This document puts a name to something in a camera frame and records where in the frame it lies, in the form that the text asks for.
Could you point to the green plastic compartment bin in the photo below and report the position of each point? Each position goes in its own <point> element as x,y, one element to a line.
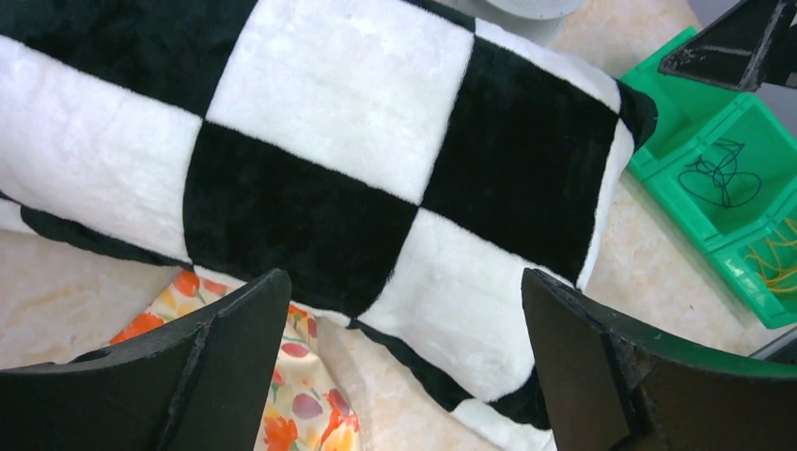
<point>724,169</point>

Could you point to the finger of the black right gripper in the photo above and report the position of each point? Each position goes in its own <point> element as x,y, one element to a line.
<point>752,44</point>

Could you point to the orange floral cloth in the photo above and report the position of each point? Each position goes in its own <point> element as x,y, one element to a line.
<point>305,409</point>

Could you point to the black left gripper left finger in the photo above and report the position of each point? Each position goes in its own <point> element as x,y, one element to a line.
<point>199,382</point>

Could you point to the black white checkered blanket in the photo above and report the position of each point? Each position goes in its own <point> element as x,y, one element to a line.
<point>402,161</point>

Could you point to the grey plastic cable spool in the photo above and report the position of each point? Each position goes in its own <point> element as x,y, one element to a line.
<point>536,20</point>

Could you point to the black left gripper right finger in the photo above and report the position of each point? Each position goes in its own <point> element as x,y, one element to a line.
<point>611,382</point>

